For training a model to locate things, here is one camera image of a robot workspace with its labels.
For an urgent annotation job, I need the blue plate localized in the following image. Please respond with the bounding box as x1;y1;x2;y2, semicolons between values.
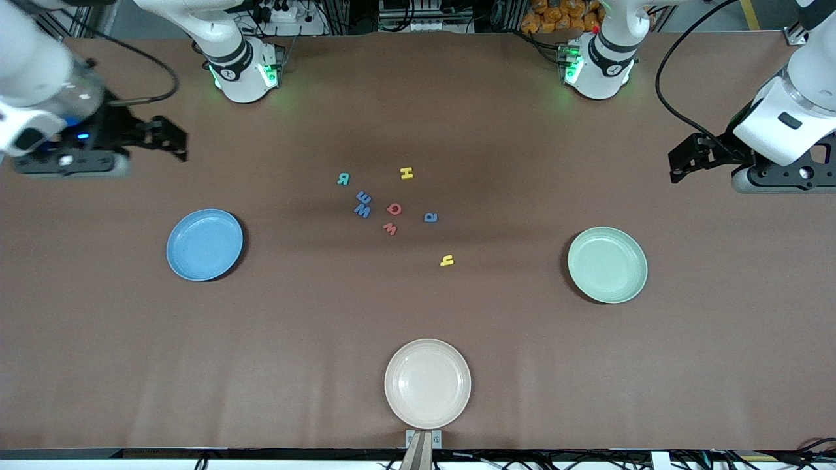
166;208;244;282

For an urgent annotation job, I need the green plate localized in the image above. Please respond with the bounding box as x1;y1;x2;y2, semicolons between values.
567;227;649;304

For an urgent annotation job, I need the beige plate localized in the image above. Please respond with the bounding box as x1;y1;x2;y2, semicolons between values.
384;338;472;430

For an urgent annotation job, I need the white power strip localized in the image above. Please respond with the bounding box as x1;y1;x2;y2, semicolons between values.
255;0;327;37

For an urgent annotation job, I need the orange object pile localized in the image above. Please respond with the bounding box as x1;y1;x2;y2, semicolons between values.
521;0;605;35

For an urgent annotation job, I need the aluminium profile bar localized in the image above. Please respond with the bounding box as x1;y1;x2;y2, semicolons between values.
400;433;434;470

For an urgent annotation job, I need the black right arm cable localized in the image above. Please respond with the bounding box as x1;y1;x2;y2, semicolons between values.
13;0;180;105

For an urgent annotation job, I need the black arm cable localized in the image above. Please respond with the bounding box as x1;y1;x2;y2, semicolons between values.
655;0;726;148
13;0;180;105

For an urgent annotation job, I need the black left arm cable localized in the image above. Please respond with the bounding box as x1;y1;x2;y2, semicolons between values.
655;0;726;148

